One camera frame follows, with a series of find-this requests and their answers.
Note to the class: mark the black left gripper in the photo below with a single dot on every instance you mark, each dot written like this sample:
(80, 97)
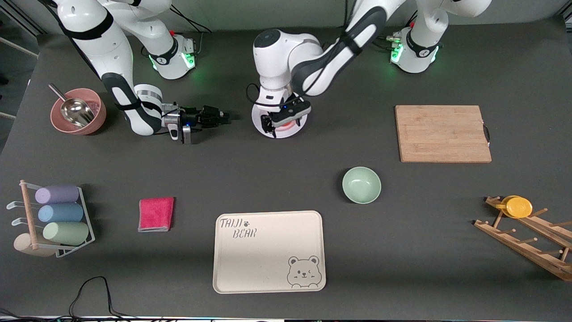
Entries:
(269, 122)

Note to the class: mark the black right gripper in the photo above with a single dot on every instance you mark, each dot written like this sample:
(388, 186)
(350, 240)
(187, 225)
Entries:
(207, 116)

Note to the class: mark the white round plate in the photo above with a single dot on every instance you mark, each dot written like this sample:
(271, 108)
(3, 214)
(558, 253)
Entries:
(286, 133)

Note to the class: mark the orange fruit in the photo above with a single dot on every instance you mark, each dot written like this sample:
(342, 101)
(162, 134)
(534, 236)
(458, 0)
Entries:
(289, 124)

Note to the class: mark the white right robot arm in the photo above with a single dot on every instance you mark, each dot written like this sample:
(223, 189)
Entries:
(111, 44)

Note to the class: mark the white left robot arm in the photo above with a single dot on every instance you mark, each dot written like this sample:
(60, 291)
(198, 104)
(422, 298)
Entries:
(286, 53)

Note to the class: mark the light green bowl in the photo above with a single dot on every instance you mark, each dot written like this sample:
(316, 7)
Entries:
(361, 184)

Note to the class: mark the pink folded cloth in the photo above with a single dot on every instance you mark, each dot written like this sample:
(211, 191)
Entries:
(155, 214)

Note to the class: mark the pink bowl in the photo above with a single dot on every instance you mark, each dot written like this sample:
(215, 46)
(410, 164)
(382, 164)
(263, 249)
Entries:
(100, 114)

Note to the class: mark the cream bear print tray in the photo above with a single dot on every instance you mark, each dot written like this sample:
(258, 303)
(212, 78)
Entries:
(263, 255)

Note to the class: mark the metal scoop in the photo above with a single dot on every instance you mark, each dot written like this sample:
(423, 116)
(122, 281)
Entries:
(78, 112)

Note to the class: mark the wooden cutting board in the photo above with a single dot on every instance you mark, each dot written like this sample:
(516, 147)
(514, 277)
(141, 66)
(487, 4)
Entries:
(440, 134)

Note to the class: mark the purple cup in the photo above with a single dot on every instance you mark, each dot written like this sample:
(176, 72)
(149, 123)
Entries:
(58, 194)

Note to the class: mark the blue cup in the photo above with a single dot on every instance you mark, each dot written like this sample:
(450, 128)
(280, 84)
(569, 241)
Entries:
(61, 213)

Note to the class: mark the green cup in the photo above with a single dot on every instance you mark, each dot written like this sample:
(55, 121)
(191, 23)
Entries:
(67, 233)

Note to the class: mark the beige cup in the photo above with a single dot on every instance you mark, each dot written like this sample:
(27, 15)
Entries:
(24, 246)

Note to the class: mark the yellow plastic cup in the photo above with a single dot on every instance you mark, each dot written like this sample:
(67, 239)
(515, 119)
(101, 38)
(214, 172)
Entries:
(518, 207)

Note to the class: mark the wooden peg drying rack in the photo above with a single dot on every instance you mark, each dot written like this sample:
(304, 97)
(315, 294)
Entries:
(527, 248)

